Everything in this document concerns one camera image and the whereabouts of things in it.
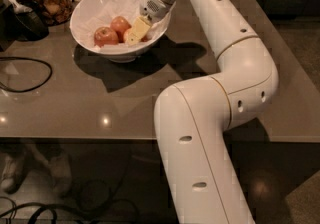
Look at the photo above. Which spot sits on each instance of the white ceramic bowl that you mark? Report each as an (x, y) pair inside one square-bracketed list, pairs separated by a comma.
[(93, 11)]

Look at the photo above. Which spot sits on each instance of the white paper napkin in bowl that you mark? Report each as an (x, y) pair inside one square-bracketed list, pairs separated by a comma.
[(113, 1)]

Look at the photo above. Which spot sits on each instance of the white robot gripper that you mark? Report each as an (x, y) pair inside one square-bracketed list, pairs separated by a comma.
[(154, 5)]

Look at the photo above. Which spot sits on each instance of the white shoe right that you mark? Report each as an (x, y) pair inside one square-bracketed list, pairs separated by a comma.
[(60, 171)]

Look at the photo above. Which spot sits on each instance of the white shoe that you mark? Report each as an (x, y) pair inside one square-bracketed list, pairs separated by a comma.
[(13, 172), (60, 171)]

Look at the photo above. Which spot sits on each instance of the red apple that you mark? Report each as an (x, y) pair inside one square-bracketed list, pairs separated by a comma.
[(125, 36), (120, 25), (105, 36)]

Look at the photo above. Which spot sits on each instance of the white shoe left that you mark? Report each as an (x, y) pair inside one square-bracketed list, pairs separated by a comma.
[(13, 172)]

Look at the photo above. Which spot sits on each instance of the black appliance with silver handle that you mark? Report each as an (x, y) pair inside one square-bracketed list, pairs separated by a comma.
[(26, 24)]

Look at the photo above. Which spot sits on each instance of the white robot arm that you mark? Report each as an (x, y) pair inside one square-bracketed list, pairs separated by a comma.
[(191, 116)]

